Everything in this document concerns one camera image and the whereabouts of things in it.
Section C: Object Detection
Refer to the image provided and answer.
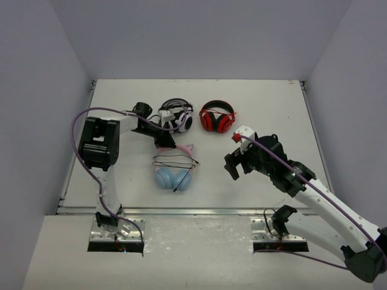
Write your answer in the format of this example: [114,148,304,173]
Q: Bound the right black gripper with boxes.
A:
[224,140,273,181]

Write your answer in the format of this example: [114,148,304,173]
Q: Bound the pink blue cat-ear headphones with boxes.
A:
[152,144,199,192]

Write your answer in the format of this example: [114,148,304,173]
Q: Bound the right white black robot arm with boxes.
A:
[224,127,386,283]

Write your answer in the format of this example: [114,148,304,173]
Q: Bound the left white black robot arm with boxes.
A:
[70,102,177,230]

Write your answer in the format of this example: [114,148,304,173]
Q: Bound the white black headphones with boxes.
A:
[158,98,194,134]

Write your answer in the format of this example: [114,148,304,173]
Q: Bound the red black headphones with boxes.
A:
[199,100,236,134]

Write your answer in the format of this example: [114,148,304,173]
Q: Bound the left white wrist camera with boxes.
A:
[159,110,175,123]

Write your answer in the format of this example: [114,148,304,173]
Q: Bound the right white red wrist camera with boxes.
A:
[232,124,256,153]

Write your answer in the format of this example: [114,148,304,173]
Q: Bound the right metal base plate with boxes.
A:
[250,216,307,243]

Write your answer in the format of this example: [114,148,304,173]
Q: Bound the metal base plate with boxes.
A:
[89,219,145,242]
[250,216,307,243]

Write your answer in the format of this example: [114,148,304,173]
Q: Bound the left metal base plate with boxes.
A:
[89,219,145,242]

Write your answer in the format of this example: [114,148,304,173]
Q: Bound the metal table edge rail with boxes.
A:
[57,207,318,216]

